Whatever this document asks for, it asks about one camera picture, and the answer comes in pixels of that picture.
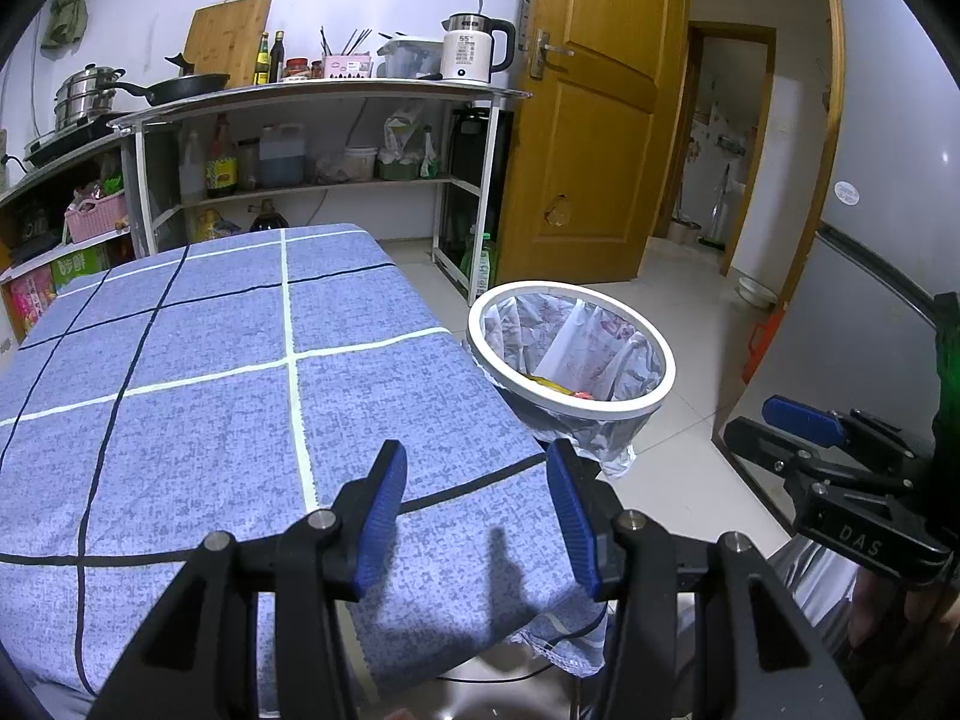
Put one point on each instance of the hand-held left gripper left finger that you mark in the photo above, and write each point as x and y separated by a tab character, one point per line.
382	510

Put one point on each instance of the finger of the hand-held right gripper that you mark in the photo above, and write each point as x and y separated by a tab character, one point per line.
772	454
799	416

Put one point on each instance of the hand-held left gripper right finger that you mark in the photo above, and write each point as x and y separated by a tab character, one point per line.
574	510

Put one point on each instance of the white trash bin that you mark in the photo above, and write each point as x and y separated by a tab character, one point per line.
525	322

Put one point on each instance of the orange plastic object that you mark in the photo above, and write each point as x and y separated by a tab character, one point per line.
763	349

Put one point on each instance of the person's grey trousers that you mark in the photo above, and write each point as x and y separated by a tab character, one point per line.
814	592

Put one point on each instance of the white floor basin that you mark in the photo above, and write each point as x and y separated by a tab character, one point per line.
754	292

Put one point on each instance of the mop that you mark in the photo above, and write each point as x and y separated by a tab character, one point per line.
718	210

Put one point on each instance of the green detergent bottle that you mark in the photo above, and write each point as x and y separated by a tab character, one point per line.
480	266

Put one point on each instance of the grey refrigerator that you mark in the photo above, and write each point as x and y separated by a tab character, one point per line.
877	127

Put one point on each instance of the large dark bottle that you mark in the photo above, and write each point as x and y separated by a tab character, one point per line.
268	219

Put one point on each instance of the large cooking oil bottle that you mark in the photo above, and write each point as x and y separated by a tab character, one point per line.
216	229

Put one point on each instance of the lidded plastic tub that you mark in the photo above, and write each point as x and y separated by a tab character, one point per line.
360	165

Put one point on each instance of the yellow wooden door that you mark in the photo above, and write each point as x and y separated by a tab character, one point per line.
592	127

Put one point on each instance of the green plastic bags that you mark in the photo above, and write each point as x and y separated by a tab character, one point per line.
405	154

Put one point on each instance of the blue liquid jug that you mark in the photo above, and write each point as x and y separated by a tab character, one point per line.
281	161

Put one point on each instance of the brown jar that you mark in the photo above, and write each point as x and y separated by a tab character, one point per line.
248	165

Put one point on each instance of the soy sauce bottle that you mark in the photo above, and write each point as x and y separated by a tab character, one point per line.
221	169

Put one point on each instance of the white plastic jug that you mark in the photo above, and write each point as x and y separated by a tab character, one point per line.
192	172

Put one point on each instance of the green carton box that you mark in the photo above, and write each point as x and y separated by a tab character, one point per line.
79	266

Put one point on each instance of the pink plastic basket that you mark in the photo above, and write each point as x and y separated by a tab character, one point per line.
96	221

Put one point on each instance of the pink carton box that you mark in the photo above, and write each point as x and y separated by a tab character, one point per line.
31	304

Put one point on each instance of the white kitchen shelf unit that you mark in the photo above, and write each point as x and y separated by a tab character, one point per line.
315	94

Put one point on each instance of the black pot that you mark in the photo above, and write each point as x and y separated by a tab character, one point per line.
37	232

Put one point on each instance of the pink chopstick holder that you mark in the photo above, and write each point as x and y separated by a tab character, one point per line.
346	66

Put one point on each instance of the red lidded jar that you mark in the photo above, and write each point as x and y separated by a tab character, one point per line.
297	69

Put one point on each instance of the clear plastic container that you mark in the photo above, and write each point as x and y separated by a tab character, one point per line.
409	58

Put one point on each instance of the dark sauce bottle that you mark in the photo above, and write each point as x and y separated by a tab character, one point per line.
278	64

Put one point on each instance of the yellow oil bottle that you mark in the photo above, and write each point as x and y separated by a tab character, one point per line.
262	67

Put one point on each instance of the white electric kettle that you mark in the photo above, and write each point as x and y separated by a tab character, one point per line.
469	52

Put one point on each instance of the black frying pan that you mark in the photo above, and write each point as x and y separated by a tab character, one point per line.
187	86

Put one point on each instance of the orange lined shelf unit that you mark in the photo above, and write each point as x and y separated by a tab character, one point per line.
45	172

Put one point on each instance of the black induction cooker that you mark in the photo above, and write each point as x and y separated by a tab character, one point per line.
67	141

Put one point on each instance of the wooden cutting board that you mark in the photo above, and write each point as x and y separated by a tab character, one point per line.
225	37

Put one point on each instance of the steel steamer pot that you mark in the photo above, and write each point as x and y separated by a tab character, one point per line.
86	101

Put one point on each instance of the green hanging cloth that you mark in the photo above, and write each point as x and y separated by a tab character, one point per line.
69	7

